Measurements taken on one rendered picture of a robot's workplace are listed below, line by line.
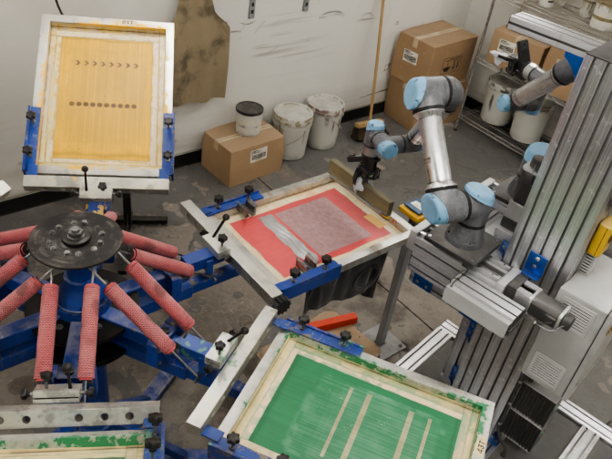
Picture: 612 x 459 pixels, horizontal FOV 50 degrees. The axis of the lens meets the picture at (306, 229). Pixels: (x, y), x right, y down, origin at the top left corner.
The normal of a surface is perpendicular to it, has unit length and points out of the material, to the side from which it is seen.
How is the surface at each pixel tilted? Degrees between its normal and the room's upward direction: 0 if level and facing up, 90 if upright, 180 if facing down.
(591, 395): 0
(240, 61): 90
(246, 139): 1
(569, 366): 90
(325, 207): 0
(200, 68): 90
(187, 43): 89
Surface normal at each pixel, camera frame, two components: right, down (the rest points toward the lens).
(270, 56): 0.61, 0.54
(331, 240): 0.13, -0.79
